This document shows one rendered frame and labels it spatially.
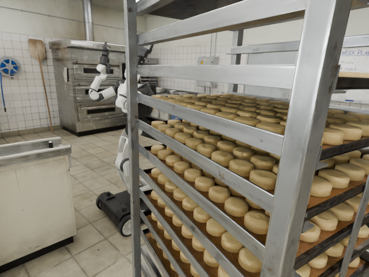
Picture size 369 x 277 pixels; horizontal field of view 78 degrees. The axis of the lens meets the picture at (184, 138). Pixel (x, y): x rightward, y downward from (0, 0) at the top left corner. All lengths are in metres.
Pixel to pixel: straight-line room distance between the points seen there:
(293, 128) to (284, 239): 0.14
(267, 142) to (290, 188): 0.08
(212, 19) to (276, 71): 0.17
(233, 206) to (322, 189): 0.17
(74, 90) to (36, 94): 1.11
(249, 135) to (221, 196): 0.20
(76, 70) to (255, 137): 5.10
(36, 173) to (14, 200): 0.23
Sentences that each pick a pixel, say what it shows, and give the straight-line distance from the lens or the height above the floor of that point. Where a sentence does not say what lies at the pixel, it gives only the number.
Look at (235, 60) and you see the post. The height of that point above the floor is 1.55.
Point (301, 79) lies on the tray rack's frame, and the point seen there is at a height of 1.50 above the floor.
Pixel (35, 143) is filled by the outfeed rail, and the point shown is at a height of 0.88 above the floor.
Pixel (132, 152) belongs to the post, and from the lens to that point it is 0.83.
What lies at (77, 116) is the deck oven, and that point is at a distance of 5.46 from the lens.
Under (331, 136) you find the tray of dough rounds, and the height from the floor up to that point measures 1.42.
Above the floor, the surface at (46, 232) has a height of 0.22.
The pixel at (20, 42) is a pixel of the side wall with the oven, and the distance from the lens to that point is 6.15.
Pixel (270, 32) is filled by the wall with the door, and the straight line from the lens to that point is 5.23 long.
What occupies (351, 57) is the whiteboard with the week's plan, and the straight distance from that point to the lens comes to 4.78.
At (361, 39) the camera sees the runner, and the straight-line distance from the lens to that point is 0.75.
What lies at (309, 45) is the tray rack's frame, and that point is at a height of 1.53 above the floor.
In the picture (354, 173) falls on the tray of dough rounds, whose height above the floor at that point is 1.33.
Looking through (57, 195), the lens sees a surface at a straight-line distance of 2.12.
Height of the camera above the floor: 1.50
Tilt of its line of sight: 17 degrees down
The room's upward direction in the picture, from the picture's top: 2 degrees clockwise
